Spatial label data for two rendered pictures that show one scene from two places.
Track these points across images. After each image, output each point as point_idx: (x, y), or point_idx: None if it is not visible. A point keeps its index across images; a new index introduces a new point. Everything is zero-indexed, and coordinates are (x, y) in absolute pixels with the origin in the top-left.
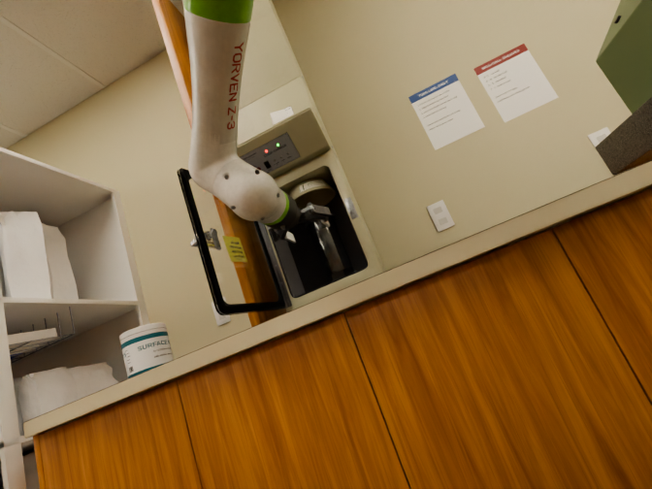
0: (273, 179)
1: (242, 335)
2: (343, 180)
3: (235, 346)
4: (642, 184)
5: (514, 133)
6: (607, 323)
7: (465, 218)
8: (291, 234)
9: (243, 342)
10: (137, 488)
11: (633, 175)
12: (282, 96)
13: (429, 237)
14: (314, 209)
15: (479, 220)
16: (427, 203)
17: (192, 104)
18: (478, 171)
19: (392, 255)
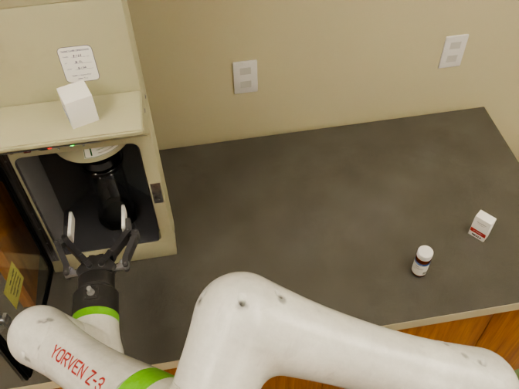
0: (121, 350)
1: (49, 383)
2: (156, 165)
3: (40, 388)
4: (395, 329)
5: (383, 5)
6: None
7: (272, 86)
8: (72, 218)
9: (49, 387)
10: None
11: (395, 326)
12: (76, 22)
13: (221, 96)
14: (128, 258)
15: (286, 92)
16: (235, 57)
17: (59, 385)
18: (317, 38)
19: (167, 105)
